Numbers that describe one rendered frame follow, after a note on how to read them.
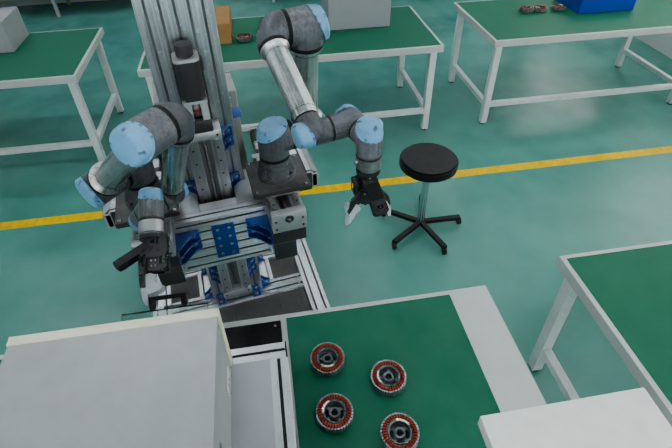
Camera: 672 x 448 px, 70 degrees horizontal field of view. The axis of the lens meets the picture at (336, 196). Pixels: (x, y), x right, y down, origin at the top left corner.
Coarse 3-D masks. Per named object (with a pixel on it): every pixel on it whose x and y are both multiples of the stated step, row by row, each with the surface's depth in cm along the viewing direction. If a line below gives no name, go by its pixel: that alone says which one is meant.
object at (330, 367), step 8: (328, 344) 160; (336, 344) 160; (312, 352) 158; (320, 352) 159; (328, 352) 160; (336, 352) 158; (312, 360) 156; (336, 360) 156; (344, 360) 156; (312, 368) 156; (320, 368) 153; (328, 368) 153; (336, 368) 154; (328, 376) 154
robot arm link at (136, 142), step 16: (144, 112) 129; (160, 112) 129; (128, 128) 123; (144, 128) 124; (160, 128) 127; (176, 128) 131; (112, 144) 127; (128, 144) 124; (144, 144) 124; (160, 144) 128; (112, 160) 138; (128, 160) 127; (144, 160) 126; (80, 176) 155; (96, 176) 150; (112, 176) 144; (128, 176) 147; (80, 192) 158; (96, 192) 153; (112, 192) 154
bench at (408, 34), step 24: (240, 24) 394; (408, 24) 389; (240, 48) 357; (336, 48) 354; (360, 48) 354; (384, 48) 353; (408, 48) 353; (432, 48) 356; (144, 72) 332; (432, 72) 373
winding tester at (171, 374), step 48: (48, 336) 101; (96, 336) 102; (144, 336) 101; (192, 336) 101; (0, 384) 94; (48, 384) 93; (96, 384) 93; (144, 384) 93; (192, 384) 93; (0, 432) 86; (48, 432) 86; (96, 432) 86; (144, 432) 86; (192, 432) 86
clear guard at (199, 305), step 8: (176, 304) 145; (192, 304) 140; (200, 304) 139; (128, 312) 140; (136, 312) 137; (144, 312) 137; (152, 312) 137; (160, 312) 137; (168, 312) 137; (176, 312) 137; (184, 312) 137
